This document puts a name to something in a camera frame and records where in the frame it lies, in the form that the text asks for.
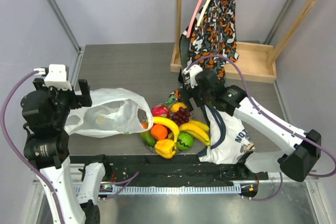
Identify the zebra striped garment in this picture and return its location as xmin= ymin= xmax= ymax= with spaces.
xmin=178 ymin=30 xmax=190 ymax=83

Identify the fake orange fruit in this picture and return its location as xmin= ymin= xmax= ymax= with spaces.
xmin=150 ymin=124 xmax=168 ymax=141

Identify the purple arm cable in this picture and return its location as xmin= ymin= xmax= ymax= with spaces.
xmin=0 ymin=70 xmax=140 ymax=224
xmin=185 ymin=55 xmax=336 ymax=201

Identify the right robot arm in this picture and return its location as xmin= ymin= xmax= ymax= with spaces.
xmin=180 ymin=65 xmax=321 ymax=182

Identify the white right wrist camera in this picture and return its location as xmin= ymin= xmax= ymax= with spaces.
xmin=182 ymin=65 xmax=203 ymax=89

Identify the wooden clothes rack base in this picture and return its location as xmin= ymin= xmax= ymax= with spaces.
xmin=170 ymin=0 xmax=317 ymax=83

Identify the white plastic bag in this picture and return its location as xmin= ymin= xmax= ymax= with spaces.
xmin=65 ymin=88 xmax=154 ymax=138

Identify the round glass plate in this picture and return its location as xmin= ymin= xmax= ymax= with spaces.
xmin=144 ymin=126 xmax=181 ymax=153

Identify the green fake watermelon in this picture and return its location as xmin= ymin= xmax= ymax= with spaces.
xmin=176 ymin=132 xmax=194 ymax=151

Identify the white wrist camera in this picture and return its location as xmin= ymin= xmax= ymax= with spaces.
xmin=182 ymin=65 xmax=203 ymax=89
xmin=34 ymin=64 xmax=72 ymax=90

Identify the yellow fake banana bunch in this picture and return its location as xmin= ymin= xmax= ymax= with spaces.
xmin=179 ymin=120 xmax=211 ymax=146

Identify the white slotted cable duct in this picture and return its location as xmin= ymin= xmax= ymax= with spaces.
xmin=73 ymin=185 xmax=242 ymax=196

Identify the single yellow fake banana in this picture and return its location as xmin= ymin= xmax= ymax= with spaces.
xmin=153 ymin=116 xmax=180 ymax=143

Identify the green orange fake mango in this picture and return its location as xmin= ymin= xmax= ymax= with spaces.
xmin=140 ymin=122 xmax=156 ymax=147

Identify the purple fake grape bunch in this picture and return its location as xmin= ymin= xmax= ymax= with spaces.
xmin=170 ymin=107 xmax=191 ymax=126

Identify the camouflage patterned garment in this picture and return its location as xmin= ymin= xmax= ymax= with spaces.
xmin=186 ymin=0 xmax=239 ymax=83

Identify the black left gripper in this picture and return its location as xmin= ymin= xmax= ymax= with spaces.
xmin=35 ymin=76 xmax=91 ymax=125

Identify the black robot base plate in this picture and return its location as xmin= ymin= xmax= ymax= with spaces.
xmin=68 ymin=154 xmax=269 ymax=186

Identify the pink clothes hanger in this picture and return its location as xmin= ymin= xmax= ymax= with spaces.
xmin=185 ymin=0 xmax=222 ymax=38

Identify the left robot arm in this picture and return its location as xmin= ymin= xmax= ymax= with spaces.
xmin=20 ymin=78 xmax=112 ymax=223

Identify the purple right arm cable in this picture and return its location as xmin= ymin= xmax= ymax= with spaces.
xmin=185 ymin=55 xmax=336 ymax=201

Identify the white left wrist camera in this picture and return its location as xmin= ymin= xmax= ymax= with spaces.
xmin=34 ymin=64 xmax=72 ymax=90

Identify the yellow fake lemon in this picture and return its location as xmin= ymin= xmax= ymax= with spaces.
xmin=170 ymin=102 xmax=186 ymax=113

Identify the red fake dragon fruit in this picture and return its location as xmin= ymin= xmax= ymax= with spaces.
xmin=151 ymin=96 xmax=176 ymax=119

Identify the yellow fake bell pepper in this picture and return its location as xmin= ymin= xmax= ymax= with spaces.
xmin=154 ymin=139 xmax=176 ymax=159

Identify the white navy-trimmed tank top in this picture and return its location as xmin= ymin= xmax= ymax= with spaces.
xmin=198 ymin=105 xmax=255 ymax=165

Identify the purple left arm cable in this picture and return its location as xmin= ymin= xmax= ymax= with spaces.
xmin=0 ymin=70 xmax=140 ymax=224

